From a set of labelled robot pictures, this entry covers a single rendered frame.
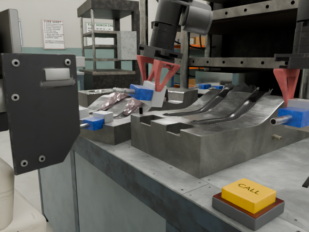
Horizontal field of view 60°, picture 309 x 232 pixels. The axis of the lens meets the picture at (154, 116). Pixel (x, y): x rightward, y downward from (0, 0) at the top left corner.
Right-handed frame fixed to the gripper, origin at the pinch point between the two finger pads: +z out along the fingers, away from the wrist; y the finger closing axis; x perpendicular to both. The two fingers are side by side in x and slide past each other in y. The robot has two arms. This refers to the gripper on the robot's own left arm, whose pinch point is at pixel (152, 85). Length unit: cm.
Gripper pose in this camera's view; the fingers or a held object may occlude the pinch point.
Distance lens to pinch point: 66.5
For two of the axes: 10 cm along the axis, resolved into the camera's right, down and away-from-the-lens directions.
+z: -2.2, 9.5, 2.3
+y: -5.7, -3.2, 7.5
